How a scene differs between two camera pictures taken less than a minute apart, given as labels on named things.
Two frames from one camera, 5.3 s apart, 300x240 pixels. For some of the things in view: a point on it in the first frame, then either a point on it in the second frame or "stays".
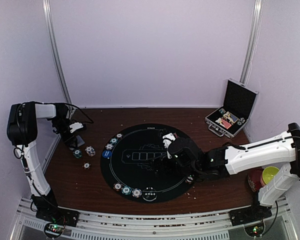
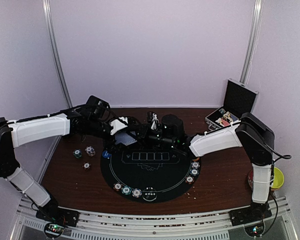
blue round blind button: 106,154 stays
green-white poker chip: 126,190 stays
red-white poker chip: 189,179 stays
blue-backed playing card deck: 80,141 → 125,138
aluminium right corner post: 253,41 stays
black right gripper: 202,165 → 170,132
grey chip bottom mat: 136,192 stays
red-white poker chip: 117,186 stays
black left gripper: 70,139 → 108,143
